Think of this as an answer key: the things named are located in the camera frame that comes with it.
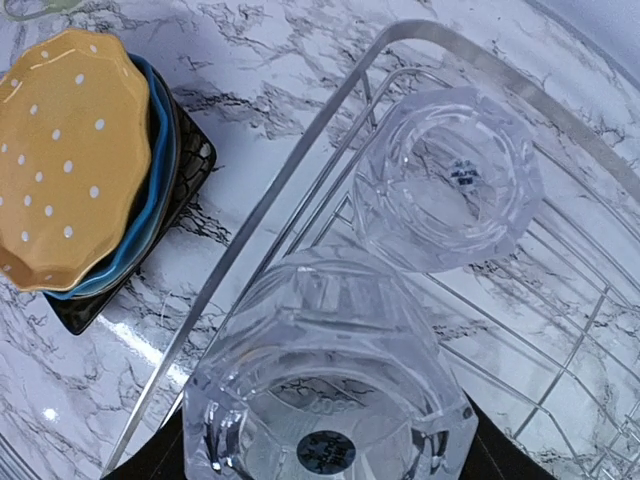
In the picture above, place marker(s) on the pale green mug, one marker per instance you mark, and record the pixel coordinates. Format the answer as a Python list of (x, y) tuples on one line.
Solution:
[(25, 10)]

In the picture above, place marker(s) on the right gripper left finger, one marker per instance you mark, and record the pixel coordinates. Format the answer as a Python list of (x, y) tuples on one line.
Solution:
[(161, 458)]

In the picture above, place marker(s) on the metal wire dish rack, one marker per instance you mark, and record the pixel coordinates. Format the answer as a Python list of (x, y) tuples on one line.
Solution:
[(442, 281)]

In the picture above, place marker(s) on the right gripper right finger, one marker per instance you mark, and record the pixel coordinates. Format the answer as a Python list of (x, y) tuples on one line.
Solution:
[(493, 456)]

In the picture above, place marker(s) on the clear glass blue flower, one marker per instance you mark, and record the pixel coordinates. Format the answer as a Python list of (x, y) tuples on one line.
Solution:
[(327, 369)]

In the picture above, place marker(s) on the clear glass red flower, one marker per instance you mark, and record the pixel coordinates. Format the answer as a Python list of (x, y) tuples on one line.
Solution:
[(449, 178)]

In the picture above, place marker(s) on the blue polka dot plate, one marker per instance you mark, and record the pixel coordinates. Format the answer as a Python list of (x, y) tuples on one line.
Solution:
[(152, 200)]

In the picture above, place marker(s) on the black floral square plate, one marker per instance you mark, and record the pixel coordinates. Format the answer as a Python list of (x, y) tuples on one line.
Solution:
[(196, 157)]

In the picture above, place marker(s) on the orange polka dot plate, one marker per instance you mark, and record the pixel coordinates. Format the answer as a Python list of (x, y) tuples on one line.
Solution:
[(74, 153)]

